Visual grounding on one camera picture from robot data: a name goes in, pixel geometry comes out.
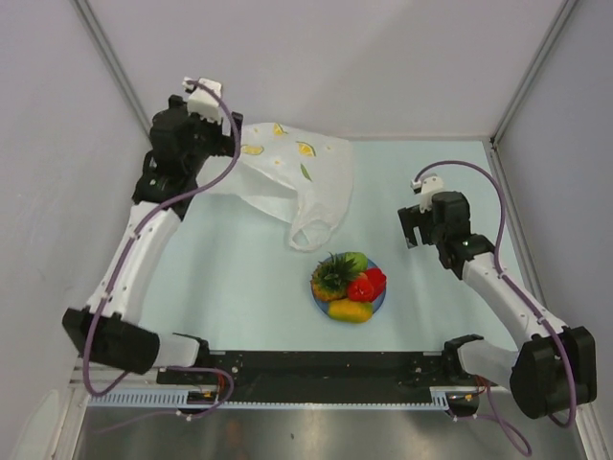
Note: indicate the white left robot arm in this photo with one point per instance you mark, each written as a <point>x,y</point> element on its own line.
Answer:
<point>107,329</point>

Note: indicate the green fake apple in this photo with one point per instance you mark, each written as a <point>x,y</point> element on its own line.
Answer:
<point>357,260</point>

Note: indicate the red fake pepper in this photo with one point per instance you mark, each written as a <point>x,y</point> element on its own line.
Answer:
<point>377,278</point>

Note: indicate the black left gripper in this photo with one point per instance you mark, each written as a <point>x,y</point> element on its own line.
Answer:
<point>223,144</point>

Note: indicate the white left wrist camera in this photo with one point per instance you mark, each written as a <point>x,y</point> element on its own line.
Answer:
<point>200,102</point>

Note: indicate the orange fake pineapple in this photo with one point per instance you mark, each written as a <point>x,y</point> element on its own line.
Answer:
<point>332,277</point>

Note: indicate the yellow fake fruit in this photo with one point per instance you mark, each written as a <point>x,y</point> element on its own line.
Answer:
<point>347,310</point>

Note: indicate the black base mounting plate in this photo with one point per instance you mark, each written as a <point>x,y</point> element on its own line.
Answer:
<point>328,376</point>

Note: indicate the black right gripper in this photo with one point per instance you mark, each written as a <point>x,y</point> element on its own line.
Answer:
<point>412,218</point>

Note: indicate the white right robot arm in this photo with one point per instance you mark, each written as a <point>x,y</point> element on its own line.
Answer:
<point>554,366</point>

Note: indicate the white plastic bag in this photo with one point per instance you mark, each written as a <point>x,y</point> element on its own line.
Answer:
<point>302,178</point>

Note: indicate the white slotted cable duct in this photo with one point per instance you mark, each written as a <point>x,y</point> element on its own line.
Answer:
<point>430,400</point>

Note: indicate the red fake strawberry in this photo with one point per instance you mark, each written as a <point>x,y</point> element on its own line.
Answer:
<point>361,290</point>

